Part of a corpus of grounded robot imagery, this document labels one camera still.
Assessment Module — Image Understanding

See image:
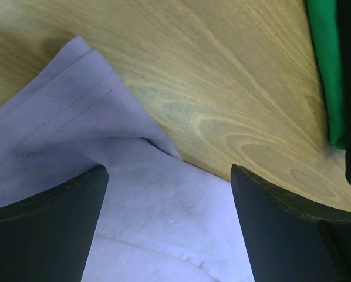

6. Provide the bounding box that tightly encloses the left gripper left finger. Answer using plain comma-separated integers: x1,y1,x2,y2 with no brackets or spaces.
0,166,109,281

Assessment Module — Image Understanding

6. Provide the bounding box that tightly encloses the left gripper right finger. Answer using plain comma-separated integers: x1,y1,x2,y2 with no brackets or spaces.
231,165,351,282

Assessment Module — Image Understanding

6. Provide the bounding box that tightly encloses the purple t shirt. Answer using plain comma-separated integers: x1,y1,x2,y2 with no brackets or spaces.
0,37,254,281

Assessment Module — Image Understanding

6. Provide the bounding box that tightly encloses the green folded t shirt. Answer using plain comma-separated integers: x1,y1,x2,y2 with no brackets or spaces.
306,0,346,149

